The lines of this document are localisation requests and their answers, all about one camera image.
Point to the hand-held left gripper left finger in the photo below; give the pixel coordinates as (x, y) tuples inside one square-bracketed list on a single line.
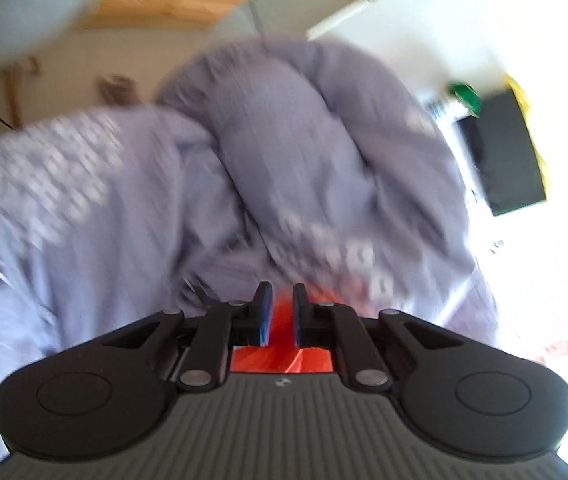
[(264, 316)]

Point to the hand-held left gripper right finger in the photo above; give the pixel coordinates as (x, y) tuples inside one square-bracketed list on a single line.
[(300, 316)]

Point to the orange puffer jacket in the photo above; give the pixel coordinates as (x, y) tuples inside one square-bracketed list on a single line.
[(284, 356)]

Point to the grey floral duvet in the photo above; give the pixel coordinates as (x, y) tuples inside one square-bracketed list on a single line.
[(289, 135)]

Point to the black flat screen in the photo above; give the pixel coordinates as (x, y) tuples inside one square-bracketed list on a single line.
[(506, 155)]

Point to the brown blurred object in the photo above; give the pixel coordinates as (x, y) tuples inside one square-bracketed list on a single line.
[(117, 89)]

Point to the green object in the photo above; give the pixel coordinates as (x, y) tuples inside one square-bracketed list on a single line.
[(464, 96)]

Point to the yellow object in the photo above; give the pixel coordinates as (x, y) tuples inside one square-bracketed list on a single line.
[(520, 86)]

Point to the wooden furniture leg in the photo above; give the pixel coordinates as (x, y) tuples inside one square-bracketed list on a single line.
[(16, 95)]

